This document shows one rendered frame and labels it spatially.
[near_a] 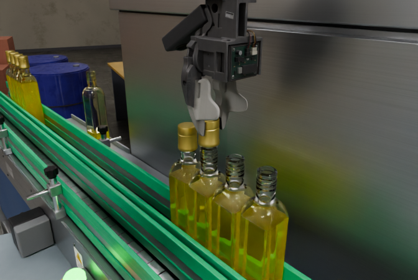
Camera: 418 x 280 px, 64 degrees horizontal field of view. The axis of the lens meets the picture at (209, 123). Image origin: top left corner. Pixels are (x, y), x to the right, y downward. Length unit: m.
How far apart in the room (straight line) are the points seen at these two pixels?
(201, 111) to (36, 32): 9.32
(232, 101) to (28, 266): 0.69
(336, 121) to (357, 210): 0.14
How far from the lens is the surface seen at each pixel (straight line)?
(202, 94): 0.49
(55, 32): 9.74
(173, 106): 0.88
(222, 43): 0.44
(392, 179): 0.54
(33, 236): 1.00
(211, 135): 0.53
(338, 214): 0.60
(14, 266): 1.02
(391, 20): 0.50
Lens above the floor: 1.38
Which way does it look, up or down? 21 degrees down
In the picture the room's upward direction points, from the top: straight up
